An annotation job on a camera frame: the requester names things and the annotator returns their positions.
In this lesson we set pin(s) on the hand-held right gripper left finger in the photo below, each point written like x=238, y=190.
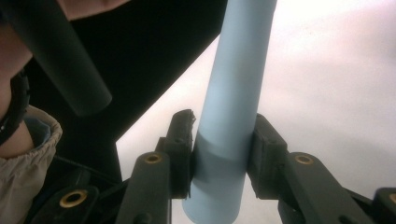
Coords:
x=179, y=155

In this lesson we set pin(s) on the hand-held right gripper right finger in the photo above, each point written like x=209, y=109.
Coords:
x=267, y=155

